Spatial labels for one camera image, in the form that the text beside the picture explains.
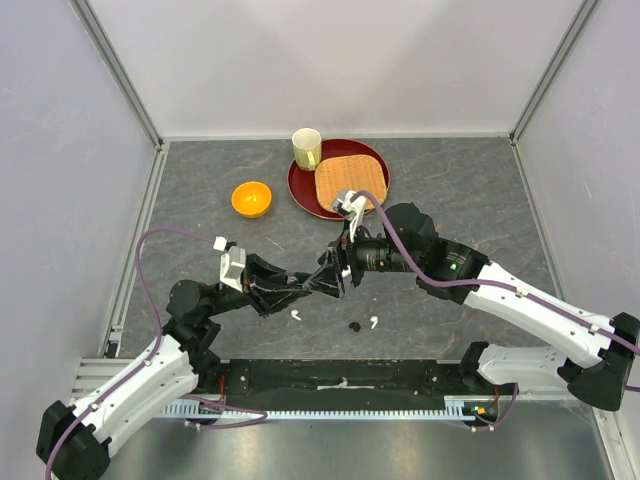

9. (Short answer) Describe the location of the cream ceramic mug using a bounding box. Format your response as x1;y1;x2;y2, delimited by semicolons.
291;128;322;171

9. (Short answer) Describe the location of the aluminium frame rail right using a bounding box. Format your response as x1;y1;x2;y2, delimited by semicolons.
509;0;600;146

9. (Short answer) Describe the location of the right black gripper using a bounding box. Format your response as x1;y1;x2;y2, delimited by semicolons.
303;217;420;299

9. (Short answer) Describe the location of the woven bamboo square tray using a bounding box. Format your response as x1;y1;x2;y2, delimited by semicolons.
314;154;388;210

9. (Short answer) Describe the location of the dark red round tray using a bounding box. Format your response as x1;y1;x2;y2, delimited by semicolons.
287;139;391;221

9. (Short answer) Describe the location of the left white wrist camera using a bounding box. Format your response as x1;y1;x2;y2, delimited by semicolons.
219;246;246;292

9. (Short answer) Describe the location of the slotted cable duct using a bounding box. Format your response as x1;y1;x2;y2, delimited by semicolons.
156;399;498;422

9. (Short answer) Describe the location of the orange bowl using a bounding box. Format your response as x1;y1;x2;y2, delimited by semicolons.
231;181;273;219

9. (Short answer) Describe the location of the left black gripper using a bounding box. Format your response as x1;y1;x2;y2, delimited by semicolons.
205;252;310;317

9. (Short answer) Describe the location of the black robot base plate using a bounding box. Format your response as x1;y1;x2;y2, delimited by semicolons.
195;359;496;412

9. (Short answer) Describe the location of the aluminium frame rail left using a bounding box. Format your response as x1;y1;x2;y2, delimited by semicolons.
70;0;164;149

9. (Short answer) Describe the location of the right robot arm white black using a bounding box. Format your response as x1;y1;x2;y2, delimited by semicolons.
318;203;639;411

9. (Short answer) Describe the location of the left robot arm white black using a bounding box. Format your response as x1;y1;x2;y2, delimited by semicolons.
36;247;339;479

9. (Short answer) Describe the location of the aluminium frame rail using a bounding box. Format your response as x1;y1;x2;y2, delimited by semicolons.
70;0;164;149
509;0;600;146

